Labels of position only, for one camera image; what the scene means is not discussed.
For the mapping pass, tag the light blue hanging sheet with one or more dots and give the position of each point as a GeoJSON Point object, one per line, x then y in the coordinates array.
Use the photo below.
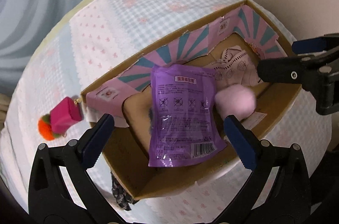
{"type": "Point", "coordinates": [34, 14]}

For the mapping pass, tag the grey sock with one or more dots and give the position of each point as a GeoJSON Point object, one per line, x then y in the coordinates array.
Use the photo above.
{"type": "Point", "coordinates": [150, 118]}

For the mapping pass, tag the purple plastic packet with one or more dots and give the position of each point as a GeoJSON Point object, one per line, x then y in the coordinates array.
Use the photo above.
{"type": "Point", "coordinates": [184, 131]}

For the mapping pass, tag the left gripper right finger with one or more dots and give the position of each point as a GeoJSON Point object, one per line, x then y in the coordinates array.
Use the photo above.
{"type": "Point", "coordinates": [276, 189]}

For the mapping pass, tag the black patterned scrunchie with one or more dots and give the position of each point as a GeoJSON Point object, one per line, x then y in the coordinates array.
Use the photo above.
{"type": "Point", "coordinates": [123, 199]}

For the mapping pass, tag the orange pompom toy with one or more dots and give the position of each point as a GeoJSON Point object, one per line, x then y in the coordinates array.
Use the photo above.
{"type": "Point", "coordinates": [45, 128]}

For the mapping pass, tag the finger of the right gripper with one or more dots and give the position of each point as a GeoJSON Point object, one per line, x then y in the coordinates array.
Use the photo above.
{"type": "Point", "coordinates": [315, 45]}
{"type": "Point", "coordinates": [305, 70]}

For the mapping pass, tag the pink patterned cloth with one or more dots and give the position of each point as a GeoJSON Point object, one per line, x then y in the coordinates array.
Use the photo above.
{"type": "Point", "coordinates": [235, 67]}

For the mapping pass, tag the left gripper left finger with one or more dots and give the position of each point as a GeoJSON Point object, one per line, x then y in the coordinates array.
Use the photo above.
{"type": "Point", "coordinates": [61, 190]}

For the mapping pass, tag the light pink soft block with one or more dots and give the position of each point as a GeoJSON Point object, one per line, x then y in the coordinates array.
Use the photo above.
{"type": "Point", "coordinates": [236, 100]}

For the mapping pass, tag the magenta pouch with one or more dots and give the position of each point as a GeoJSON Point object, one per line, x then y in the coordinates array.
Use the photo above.
{"type": "Point", "coordinates": [64, 115]}

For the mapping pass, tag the cardboard box pink lining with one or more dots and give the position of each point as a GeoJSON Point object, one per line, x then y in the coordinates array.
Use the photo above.
{"type": "Point", "coordinates": [125, 93]}

